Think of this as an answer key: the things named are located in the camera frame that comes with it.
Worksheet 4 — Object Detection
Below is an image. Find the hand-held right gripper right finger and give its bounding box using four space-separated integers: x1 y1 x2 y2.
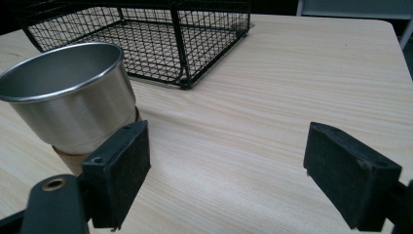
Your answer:
303 121 403 232

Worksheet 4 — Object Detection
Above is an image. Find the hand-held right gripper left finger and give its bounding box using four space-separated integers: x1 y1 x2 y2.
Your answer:
81 119 152 231

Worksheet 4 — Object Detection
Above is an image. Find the stainless steel cup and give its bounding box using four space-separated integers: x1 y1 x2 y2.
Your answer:
0 42 137 155

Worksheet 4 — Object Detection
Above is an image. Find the black wire mesh basket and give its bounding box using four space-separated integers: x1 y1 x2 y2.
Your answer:
13 0 251 90

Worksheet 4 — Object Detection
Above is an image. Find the round wooden coaster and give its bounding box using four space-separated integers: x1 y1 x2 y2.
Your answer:
52 106 143 176

